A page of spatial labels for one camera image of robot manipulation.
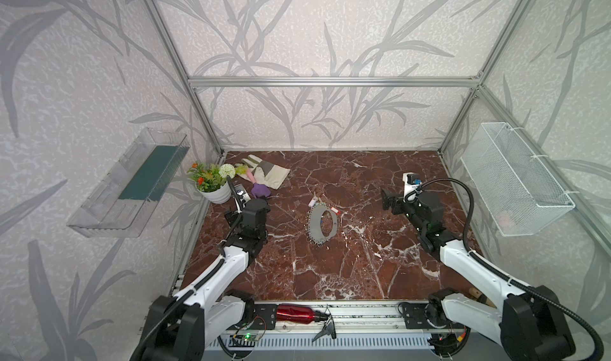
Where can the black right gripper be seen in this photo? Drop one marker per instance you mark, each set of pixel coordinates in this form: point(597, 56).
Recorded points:
point(400, 203)

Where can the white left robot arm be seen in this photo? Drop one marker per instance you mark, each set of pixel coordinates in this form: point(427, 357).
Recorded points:
point(181, 326)

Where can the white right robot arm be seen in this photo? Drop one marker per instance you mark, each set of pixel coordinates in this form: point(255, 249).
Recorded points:
point(523, 319)

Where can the beige and grey garden glove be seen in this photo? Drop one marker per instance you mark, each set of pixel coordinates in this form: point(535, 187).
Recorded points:
point(265, 172)

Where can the white ribbed plant pot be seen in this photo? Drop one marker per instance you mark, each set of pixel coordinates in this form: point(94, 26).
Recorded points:
point(219, 196)

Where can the artificial green plant with flowers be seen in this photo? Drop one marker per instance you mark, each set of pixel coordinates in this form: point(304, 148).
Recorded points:
point(209, 178)

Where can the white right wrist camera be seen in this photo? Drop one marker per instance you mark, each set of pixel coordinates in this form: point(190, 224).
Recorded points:
point(411, 182)

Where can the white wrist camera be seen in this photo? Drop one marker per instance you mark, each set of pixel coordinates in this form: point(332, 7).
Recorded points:
point(411, 182)
point(241, 194)

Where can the purple trowel pink handle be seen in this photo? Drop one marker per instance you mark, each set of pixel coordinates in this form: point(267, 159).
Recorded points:
point(258, 190)

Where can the white wire mesh basket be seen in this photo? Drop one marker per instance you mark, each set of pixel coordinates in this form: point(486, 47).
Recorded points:
point(521, 194)

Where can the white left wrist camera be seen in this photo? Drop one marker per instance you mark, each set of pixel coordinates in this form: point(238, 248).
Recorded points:
point(241, 194)

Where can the clear plastic wall tray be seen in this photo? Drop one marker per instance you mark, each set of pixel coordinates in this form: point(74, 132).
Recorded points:
point(124, 201)

